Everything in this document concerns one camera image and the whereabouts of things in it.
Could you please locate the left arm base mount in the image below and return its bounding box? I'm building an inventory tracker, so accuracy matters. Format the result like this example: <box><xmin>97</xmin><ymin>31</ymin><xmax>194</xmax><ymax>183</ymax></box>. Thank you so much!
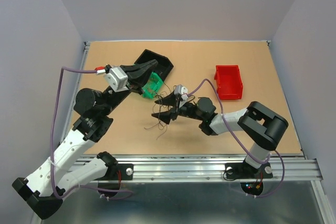
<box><xmin>97</xmin><ymin>163</ymin><xmax>134</xmax><ymax>190</ymax></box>

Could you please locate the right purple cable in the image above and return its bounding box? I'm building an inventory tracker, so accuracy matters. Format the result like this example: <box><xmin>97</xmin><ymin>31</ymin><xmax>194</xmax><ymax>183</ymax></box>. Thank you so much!
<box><xmin>186</xmin><ymin>78</ymin><xmax>286</xmax><ymax>199</ymax></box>

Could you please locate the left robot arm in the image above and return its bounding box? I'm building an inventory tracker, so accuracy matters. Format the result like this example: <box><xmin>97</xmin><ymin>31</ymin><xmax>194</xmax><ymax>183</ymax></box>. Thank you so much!
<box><xmin>12</xmin><ymin>59</ymin><xmax>158</xmax><ymax>220</ymax></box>

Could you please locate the aluminium mounting rail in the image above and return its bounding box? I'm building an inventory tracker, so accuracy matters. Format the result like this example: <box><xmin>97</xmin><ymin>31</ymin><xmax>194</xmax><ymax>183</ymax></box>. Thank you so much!
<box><xmin>59</xmin><ymin>40</ymin><xmax>323</xmax><ymax>183</ymax></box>

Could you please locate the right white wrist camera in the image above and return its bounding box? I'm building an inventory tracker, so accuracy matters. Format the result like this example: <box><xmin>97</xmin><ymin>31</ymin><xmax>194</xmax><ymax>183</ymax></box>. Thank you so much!
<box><xmin>174</xmin><ymin>84</ymin><xmax>188</xmax><ymax>102</ymax></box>

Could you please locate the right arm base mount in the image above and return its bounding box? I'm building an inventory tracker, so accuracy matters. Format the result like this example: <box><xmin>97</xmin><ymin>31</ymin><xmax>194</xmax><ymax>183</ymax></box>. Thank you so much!
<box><xmin>223</xmin><ymin>162</ymin><xmax>273</xmax><ymax>197</ymax></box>

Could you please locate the black thin speckled wire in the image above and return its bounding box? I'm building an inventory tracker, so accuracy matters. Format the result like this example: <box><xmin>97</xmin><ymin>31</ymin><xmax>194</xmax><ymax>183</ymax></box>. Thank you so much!
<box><xmin>152</xmin><ymin>81</ymin><xmax>175</xmax><ymax>130</ymax></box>

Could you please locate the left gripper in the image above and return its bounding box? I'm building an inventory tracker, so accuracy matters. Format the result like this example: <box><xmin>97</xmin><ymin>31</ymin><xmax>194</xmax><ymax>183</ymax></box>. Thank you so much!
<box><xmin>101</xmin><ymin>59</ymin><xmax>158</xmax><ymax>115</ymax></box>

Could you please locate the green plastic bin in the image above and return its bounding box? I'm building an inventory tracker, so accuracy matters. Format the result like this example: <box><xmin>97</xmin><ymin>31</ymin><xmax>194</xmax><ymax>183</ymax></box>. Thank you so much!
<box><xmin>142</xmin><ymin>72</ymin><xmax>163</xmax><ymax>99</ymax></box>

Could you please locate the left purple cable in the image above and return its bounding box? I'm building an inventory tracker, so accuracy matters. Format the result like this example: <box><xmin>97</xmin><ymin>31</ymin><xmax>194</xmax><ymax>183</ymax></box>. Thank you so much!
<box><xmin>51</xmin><ymin>67</ymin><xmax>134</xmax><ymax>201</ymax></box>

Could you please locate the purple cable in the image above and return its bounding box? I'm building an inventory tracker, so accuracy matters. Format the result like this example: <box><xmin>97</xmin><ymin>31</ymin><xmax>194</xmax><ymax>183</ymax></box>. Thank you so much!
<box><xmin>186</xmin><ymin>78</ymin><xmax>286</xmax><ymax>199</ymax></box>
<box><xmin>51</xmin><ymin>67</ymin><xmax>134</xmax><ymax>201</ymax></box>

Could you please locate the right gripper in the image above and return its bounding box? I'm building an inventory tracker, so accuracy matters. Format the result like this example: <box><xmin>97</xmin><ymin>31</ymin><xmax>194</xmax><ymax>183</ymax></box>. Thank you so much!
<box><xmin>151</xmin><ymin>90</ymin><xmax>204</xmax><ymax>123</ymax></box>

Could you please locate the black plastic bin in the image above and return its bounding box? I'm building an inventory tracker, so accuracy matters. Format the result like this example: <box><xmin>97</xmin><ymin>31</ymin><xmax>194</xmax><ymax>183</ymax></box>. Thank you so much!
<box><xmin>134</xmin><ymin>49</ymin><xmax>174</xmax><ymax>82</ymax></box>

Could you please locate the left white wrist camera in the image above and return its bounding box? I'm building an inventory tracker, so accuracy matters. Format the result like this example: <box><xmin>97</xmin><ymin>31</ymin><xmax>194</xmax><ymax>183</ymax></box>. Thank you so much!
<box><xmin>104</xmin><ymin>66</ymin><xmax>128</xmax><ymax>92</ymax></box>

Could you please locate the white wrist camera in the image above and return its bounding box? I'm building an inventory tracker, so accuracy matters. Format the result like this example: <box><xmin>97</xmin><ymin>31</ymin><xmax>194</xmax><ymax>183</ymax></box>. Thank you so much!
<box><xmin>174</xmin><ymin>84</ymin><xmax>188</xmax><ymax>102</ymax></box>
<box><xmin>104</xmin><ymin>66</ymin><xmax>128</xmax><ymax>92</ymax></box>

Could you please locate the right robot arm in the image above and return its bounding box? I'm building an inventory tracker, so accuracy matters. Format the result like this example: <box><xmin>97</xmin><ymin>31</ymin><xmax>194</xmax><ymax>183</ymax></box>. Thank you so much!
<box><xmin>152</xmin><ymin>94</ymin><xmax>288</xmax><ymax>177</ymax></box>

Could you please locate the red plastic bin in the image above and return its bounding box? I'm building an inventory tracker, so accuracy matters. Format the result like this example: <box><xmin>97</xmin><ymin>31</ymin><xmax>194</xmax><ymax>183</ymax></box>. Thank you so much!
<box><xmin>214</xmin><ymin>65</ymin><xmax>243</xmax><ymax>101</ymax></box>

